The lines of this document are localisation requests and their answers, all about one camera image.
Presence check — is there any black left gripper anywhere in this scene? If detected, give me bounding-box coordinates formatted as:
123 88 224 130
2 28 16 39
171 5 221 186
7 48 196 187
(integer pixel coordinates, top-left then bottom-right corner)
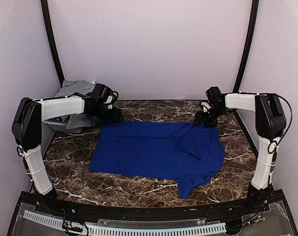
91 104 124 124

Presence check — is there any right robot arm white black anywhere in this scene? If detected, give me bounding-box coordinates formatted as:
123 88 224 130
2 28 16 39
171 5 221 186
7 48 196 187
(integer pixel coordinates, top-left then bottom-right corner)
193 87 292 213

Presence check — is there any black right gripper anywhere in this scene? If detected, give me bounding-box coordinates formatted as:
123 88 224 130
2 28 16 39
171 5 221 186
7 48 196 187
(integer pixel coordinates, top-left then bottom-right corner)
193 105 226 128

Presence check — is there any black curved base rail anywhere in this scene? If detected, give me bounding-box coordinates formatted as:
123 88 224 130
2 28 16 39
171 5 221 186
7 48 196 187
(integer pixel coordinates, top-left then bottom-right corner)
18 191 285 224

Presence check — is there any blue printed t-shirt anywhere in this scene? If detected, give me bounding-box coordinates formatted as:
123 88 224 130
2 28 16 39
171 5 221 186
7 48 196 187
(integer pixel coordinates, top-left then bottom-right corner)
89 121 225 198

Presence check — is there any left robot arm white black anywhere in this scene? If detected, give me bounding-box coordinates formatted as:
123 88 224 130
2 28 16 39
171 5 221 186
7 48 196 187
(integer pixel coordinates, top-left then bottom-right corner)
12 93 124 214

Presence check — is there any right black frame post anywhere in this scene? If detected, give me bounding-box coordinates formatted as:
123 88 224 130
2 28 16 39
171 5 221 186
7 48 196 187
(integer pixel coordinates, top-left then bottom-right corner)
232 0 260 93

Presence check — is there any grey plastic laundry basket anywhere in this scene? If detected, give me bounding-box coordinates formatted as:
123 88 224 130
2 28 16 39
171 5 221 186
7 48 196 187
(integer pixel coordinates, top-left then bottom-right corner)
44 117 83 134

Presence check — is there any white slotted cable duct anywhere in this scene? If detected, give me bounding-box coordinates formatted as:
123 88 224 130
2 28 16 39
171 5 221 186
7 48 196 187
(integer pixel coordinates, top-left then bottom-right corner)
23 210 226 236

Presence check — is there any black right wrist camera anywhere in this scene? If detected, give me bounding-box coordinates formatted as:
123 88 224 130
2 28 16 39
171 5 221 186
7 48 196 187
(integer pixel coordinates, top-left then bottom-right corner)
200 87 222 112

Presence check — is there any grey button shirt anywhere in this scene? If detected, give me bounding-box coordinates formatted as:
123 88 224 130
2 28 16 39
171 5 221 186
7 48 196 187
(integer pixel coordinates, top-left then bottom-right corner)
55 80 103 130

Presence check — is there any black frame post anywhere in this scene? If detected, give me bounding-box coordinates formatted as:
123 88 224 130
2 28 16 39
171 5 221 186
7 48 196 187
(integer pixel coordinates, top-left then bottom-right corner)
232 0 260 93
40 0 65 86

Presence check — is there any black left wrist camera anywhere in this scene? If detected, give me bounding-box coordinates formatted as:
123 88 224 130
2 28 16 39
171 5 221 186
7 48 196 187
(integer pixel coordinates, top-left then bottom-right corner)
91 83 119 105

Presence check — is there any left black frame post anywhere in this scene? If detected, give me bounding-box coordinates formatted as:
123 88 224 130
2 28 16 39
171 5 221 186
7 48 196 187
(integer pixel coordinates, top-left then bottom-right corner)
40 0 65 86

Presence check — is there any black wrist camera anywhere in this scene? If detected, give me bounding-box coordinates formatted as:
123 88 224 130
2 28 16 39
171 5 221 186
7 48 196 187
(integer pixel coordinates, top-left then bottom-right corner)
200 87 222 112
91 83 119 105

